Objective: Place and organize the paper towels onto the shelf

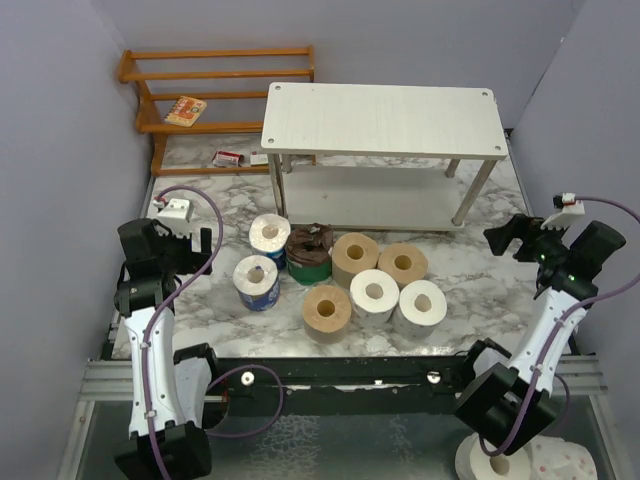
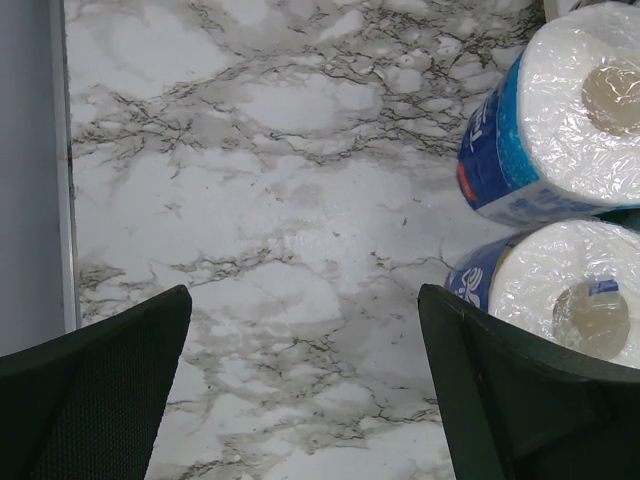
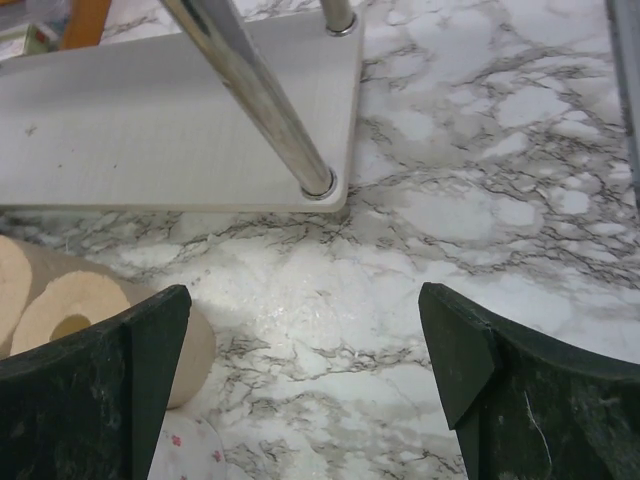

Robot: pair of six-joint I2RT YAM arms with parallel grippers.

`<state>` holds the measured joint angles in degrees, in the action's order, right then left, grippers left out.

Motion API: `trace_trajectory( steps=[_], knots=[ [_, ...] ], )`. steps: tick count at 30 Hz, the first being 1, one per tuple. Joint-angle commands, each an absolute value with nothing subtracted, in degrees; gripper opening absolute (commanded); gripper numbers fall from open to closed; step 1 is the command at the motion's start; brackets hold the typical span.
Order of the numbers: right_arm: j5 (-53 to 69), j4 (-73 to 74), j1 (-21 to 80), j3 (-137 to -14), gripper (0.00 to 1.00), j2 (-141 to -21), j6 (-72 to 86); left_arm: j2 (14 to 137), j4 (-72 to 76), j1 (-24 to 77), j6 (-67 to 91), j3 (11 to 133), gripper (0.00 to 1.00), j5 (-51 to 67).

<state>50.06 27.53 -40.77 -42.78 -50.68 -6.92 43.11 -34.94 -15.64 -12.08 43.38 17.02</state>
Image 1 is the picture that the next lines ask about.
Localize white dotted roll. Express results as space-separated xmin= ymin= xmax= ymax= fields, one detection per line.
xmin=349 ymin=269 xmax=400 ymax=328
xmin=392 ymin=280 xmax=447 ymax=340

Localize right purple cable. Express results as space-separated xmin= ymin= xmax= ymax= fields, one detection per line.
xmin=478 ymin=195 xmax=640 ymax=457

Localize small white card box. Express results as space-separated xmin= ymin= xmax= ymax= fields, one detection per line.
xmin=249 ymin=151 xmax=268 ymax=166

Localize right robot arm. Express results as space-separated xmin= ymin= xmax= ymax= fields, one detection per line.
xmin=455 ymin=214 xmax=626 ymax=456

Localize blue roll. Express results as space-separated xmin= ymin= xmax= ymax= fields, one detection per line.
xmin=233 ymin=255 xmax=280 ymax=312
xmin=249 ymin=214 xmax=291 ymax=270

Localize white two-tier shelf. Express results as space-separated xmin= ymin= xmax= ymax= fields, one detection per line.
xmin=261 ymin=82 xmax=508 ymax=231

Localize blue roll front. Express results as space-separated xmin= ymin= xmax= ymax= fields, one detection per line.
xmin=233 ymin=255 xmax=280 ymax=312

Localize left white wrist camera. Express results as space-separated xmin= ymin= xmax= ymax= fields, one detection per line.
xmin=152 ymin=198 xmax=193 ymax=224

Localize tan paper roll front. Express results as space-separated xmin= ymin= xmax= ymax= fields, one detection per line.
xmin=302 ymin=285 xmax=352 ymax=344

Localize tan paper roll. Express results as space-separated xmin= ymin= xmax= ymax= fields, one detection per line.
xmin=331 ymin=232 xmax=379 ymax=289
xmin=377 ymin=243 xmax=428 ymax=289
xmin=302 ymin=285 xmax=352 ymax=344

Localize orange snack packet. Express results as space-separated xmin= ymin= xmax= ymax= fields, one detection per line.
xmin=164 ymin=96 xmax=207 ymax=128

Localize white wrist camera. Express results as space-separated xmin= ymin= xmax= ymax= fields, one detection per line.
xmin=152 ymin=198 xmax=193 ymax=224
xmin=541 ymin=193 xmax=585 ymax=231

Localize red white small box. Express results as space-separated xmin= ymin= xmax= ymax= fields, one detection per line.
xmin=212 ymin=150 xmax=244 ymax=168

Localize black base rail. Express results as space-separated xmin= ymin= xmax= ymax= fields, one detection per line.
xmin=202 ymin=339 xmax=505 ymax=417

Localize purple cable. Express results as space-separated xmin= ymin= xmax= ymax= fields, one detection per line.
xmin=478 ymin=195 xmax=640 ymax=457
xmin=141 ymin=185 xmax=285 ymax=480

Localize white roll on floor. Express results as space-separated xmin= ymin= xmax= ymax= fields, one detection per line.
xmin=454 ymin=434 xmax=531 ymax=480

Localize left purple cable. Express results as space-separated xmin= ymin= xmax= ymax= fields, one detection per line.
xmin=141 ymin=185 xmax=285 ymax=480

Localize dotted roll on floor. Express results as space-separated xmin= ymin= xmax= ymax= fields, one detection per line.
xmin=524 ymin=436 xmax=598 ymax=480

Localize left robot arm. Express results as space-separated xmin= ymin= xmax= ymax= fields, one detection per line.
xmin=114 ymin=218 xmax=221 ymax=479

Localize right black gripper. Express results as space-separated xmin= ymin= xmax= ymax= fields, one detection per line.
xmin=486 ymin=213 xmax=574 ymax=267

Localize orange wooden rack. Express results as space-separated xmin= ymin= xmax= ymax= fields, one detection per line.
xmin=117 ymin=45 xmax=316 ymax=177

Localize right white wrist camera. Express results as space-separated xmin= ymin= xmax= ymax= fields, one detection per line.
xmin=541 ymin=193 xmax=585 ymax=231

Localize brown roll green wrapper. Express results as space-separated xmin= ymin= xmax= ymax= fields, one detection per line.
xmin=285 ymin=223 xmax=334 ymax=285

